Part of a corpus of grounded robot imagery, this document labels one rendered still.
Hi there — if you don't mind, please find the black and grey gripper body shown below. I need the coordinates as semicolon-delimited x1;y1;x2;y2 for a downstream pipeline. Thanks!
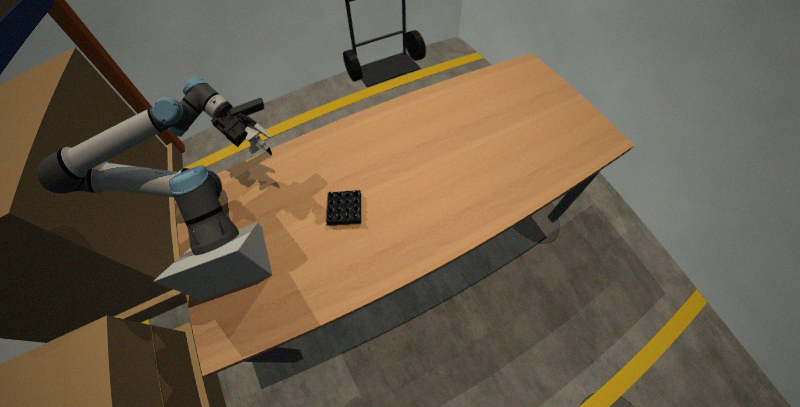
211;102;248;147

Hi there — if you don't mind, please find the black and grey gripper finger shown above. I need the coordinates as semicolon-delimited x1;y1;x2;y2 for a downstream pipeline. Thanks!
241;115;270;141
249;135;272;155

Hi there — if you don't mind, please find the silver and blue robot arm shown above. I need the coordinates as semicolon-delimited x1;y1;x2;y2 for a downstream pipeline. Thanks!
37;77;239;255

